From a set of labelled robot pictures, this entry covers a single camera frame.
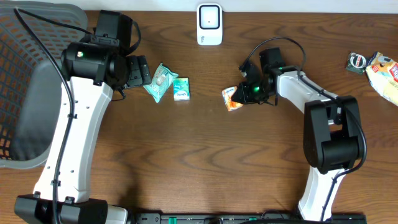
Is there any mint Zappy wipes packet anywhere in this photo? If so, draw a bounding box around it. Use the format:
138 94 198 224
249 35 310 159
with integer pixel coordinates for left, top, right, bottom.
144 63 178 103

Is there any orange tissue pack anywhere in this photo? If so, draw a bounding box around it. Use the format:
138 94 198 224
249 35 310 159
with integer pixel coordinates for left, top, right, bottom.
221 86 243 111

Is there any teal tissue pack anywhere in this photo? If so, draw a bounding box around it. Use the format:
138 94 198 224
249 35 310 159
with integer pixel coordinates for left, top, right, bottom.
173 78 190 101

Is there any Zam-Buk ointment tin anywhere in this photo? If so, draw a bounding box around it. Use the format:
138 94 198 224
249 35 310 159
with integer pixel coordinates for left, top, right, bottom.
345 52 370 75

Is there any large yellow wipes packet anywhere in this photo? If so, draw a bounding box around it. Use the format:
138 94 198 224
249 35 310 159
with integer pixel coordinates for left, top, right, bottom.
366 52 397 105

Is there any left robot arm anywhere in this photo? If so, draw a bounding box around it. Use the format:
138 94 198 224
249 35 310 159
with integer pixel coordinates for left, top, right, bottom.
14 10 151 223

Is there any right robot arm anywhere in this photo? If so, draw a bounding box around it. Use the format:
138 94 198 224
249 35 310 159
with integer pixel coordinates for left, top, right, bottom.
228 48 367 222

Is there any white barcode scanner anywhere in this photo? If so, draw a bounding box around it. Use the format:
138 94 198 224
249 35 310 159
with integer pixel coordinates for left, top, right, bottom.
197 3 223 45

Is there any black right camera cable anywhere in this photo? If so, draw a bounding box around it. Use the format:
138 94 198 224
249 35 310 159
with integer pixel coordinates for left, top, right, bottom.
238 36 368 222

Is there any black camera cable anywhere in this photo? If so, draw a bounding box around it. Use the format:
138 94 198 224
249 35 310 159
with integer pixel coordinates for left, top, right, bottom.
238 36 368 222
12 7 94 224

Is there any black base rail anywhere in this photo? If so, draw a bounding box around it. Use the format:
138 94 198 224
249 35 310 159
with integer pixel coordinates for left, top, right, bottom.
131 212 367 224

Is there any black left camera cable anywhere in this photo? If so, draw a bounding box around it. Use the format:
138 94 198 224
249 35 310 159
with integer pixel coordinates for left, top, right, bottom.
12 7 94 224

